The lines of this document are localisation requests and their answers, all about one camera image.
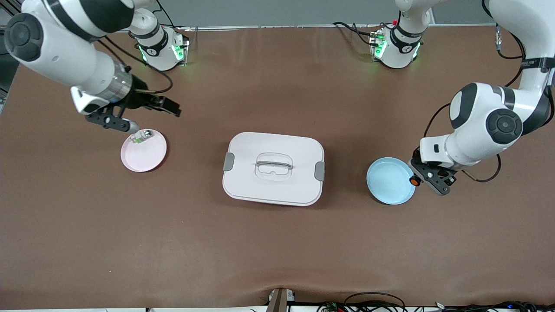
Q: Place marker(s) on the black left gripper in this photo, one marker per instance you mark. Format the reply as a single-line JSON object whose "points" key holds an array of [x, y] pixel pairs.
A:
{"points": [[416, 157]]}

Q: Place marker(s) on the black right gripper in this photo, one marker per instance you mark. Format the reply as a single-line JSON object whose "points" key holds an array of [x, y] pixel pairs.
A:
{"points": [[141, 99]]}

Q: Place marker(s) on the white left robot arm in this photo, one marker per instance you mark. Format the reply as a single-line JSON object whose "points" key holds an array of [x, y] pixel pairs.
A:
{"points": [[477, 138]]}

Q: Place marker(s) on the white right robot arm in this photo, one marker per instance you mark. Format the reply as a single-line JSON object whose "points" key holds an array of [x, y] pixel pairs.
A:
{"points": [[56, 52]]}

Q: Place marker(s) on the white lidded box, grey latches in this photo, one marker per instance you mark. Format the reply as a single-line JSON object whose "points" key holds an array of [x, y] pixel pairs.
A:
{"points": [[277, 190]]}

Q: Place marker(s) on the round light blue plate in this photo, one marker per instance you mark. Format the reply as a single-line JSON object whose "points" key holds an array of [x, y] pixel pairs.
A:
{"points": [[388, 182]]}

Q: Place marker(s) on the round pink plate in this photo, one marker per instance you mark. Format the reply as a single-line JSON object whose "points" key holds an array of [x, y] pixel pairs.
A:
{"points": [[143, 158]]}

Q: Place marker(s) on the green and white push-button switch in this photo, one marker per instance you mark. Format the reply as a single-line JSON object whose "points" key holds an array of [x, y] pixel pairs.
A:
{"points": [[138, 139]]}

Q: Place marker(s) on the aluminium table edge rail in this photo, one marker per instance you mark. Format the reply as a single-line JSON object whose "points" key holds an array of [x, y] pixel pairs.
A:
{"points": [[260, 27]]}

